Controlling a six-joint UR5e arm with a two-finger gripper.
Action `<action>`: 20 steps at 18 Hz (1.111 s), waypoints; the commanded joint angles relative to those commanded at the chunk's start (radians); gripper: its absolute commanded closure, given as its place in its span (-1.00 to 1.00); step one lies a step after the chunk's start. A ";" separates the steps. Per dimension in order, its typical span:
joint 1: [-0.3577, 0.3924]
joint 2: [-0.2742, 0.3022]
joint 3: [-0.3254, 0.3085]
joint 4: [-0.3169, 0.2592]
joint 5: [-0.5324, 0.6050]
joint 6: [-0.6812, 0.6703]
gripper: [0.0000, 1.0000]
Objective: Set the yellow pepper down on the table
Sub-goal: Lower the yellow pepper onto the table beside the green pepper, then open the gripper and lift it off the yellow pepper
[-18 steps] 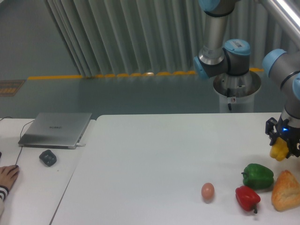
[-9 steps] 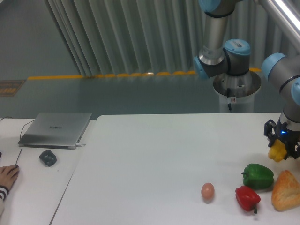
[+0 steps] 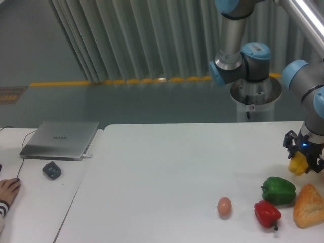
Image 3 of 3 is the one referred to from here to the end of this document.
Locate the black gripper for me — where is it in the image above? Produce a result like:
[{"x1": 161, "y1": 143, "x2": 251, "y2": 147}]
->
[{"x1": 283, "y1": 130, "x2": 323, "y2": 174}]

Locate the yellow bell pepper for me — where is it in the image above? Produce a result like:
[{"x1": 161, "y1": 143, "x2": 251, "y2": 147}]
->
[{"x1": 288, "y1": 152, "x2": 308, "y2": 176}]

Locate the striped sleeve forearm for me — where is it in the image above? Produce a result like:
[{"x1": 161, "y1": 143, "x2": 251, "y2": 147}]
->
[{"x1": 0, "y1": 200, "x2": 10, "y2": 232}]

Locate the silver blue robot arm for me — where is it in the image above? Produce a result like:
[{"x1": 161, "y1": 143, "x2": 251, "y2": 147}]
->
[{"x1": 210, "y1": 1, "x2": 323, "y2": 173}]

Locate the green bell pepper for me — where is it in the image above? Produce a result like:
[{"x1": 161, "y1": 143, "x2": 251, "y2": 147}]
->
[{"x1": 260, "y1": 177, "x2": 296, "y2": 206}]

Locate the red bell pepper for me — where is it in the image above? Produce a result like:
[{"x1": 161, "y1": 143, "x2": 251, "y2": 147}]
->
[{"x1": 254, "y1": 200, "x2": 281, "y2": 231}]

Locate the person's bare hand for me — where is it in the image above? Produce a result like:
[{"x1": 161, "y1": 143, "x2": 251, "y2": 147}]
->
[{"x1": 0, "y1": 178, "x2": 21, "y2": 206}]

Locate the golden bread loaf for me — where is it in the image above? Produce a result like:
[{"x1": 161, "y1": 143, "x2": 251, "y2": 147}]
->
[{"x1": 293, "y1": 183, "x2": 323, "y2": 228}]

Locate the brown egg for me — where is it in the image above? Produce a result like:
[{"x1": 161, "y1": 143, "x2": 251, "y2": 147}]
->
[{"x1": 217, "y1": 197, "x2": 232, "y2": 216}]

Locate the silver closed laptop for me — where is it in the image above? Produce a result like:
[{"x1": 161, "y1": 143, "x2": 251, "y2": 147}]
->
[{"x1": 20, "y1": 121, "x2": 99, "y2": 161}]

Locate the small black plastic holder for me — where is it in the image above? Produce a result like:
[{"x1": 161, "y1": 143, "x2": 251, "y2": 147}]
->
[{"x1": 42, "y1": 161, "x2": 62, "y2": 180}]

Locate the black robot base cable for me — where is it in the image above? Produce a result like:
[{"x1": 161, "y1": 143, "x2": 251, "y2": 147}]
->
[{"x1": 244, "y1": 95, "x2": 251, "y2": 120}]

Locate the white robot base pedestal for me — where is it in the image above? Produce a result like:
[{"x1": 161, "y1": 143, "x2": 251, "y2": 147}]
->
[{"x1": 230, "y1": 77, "x2": 282, "y2": 122}]

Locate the black mouse cable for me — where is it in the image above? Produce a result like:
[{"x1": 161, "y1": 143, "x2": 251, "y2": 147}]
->
[{"x1": 0, "y1": 126, "x2": 38, "y2": 180}]

